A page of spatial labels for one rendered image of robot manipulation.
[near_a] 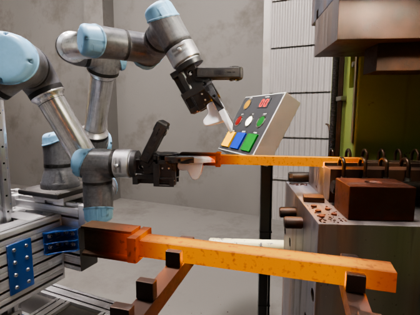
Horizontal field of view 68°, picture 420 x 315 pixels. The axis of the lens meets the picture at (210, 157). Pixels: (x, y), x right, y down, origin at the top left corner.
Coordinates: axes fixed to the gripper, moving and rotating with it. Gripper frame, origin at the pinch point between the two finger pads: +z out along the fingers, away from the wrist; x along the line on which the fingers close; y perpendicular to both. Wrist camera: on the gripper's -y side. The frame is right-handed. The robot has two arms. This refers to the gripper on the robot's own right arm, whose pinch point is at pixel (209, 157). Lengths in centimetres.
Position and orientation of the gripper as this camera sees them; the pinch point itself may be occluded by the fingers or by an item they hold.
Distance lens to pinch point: 79.6
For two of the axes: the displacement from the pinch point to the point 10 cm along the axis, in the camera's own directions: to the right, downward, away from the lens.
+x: -0.8, 1.3, -9.9
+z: 10.0, 0.2, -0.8
